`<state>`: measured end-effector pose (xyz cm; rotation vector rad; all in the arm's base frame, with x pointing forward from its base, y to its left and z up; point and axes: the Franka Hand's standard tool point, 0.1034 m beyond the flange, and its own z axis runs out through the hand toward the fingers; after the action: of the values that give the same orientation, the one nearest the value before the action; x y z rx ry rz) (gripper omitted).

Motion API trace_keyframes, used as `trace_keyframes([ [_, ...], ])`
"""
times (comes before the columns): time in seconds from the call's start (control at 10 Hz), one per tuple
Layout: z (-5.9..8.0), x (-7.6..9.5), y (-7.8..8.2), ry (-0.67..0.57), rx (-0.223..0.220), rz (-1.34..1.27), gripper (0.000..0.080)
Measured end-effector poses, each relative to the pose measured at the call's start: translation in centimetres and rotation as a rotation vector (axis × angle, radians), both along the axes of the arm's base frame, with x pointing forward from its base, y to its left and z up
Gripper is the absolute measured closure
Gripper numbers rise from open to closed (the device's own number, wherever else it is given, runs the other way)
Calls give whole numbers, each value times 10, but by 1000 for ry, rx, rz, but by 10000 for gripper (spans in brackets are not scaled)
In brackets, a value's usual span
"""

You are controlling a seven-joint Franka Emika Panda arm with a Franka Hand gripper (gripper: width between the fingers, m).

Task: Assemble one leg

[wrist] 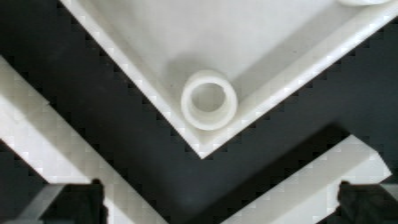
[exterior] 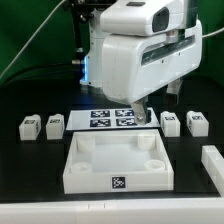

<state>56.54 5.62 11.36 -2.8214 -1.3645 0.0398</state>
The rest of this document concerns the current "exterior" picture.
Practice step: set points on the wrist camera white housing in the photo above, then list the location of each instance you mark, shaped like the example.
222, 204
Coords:
142, 17

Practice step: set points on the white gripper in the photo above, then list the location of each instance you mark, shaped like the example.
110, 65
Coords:
134, 67

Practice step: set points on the black camera stand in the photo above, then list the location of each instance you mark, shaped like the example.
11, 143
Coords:
81, 12

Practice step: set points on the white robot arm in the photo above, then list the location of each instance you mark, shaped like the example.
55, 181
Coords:
93, 61

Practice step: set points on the white obstacle fence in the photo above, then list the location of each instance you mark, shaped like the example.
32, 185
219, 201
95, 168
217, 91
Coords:
138, 211

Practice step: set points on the white sheet with tags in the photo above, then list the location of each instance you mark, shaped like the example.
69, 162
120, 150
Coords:
122, 118

